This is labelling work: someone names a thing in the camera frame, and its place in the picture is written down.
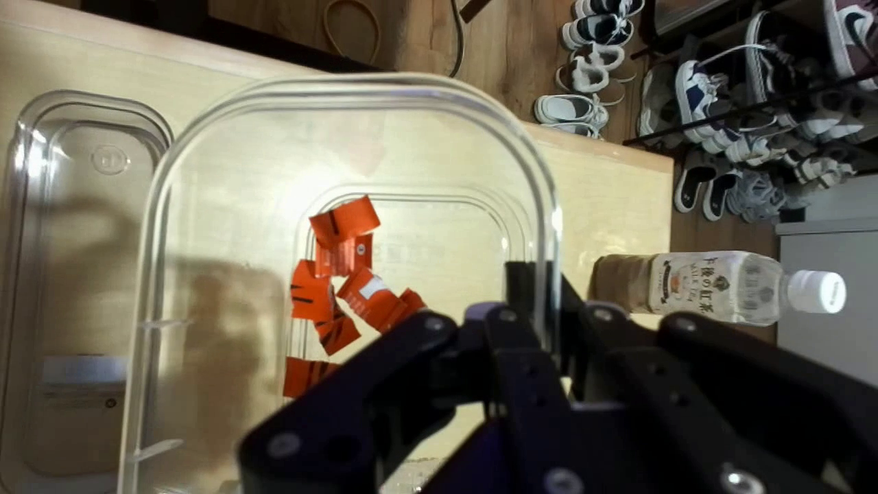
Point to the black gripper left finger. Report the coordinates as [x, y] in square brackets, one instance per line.
[367, 428]

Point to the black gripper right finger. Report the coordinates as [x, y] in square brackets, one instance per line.
[730, 413]

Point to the orange paper piece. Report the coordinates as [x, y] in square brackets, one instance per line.
[325, 244]
[306, 373]
[356, 221]
[405, 306]
[335, 332]
[312, 291]
[367, 291]

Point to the clear plastic container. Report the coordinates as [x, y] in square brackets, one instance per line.
[228, 229]
[84, 256]

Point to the clear bottle with white cap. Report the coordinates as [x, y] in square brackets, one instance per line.
[714, 288]

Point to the grey cabinet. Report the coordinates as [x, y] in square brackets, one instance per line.
[833, 236]

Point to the grey shoe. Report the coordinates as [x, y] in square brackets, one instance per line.
[741, 195]

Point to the dark shoe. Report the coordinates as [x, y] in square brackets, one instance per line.
[697, 189]

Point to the black shoe rack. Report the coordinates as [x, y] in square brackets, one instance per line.
[796, 110]

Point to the white and black sneaker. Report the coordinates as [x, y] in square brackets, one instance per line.
[714, 97]

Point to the pink and white sneaker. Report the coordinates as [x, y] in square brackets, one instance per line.
[854, 36]

